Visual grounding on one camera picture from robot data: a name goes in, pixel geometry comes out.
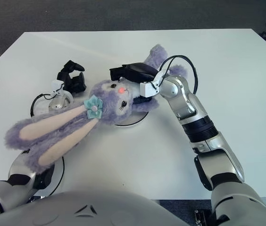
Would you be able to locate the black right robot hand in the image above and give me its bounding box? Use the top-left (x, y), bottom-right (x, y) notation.
top-left (109, 62), bottom-right (159, 84)

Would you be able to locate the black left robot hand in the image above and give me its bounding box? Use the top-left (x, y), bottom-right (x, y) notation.
top-left (57, 60), bottom-right (87, 94)

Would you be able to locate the purple plush bunny doll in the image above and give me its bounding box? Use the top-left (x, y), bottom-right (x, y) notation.
top-left (5, 44), bottom-right (188, 175)

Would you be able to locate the white plate black rim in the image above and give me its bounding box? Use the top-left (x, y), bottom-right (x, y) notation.
top-left (114, 110), bottom-right (149, 128)

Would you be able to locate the white left wrist adapter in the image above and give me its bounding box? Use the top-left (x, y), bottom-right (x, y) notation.
top-left (51, 80), bottom-right (64, 95)

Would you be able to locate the white wrist adapter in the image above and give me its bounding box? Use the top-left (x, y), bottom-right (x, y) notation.
top-left (139, 70), bottom-right (169, 97)
top-left (51, 80), bottom-right (64, 95)

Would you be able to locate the white right wrist adapter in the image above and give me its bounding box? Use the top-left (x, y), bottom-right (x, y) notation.
top-left (139, 70), bottom-right (169, 97)

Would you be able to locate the grey robot torso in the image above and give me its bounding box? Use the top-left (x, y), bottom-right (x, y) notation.
top-left (0, 188), bottom-right (190, 226)

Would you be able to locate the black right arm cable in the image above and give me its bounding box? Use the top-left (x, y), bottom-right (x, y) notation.
top-left (158, 55), bottom-right (199, 94)

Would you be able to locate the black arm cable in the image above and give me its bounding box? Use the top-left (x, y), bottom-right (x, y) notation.
top-left (158, 55), bottom-right (199, 94)
top-left (30, 93), bottom-right (65, 196)

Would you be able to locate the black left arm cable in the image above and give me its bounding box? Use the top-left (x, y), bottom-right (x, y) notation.
top-left (30, 93), bottom-right (65, 196)

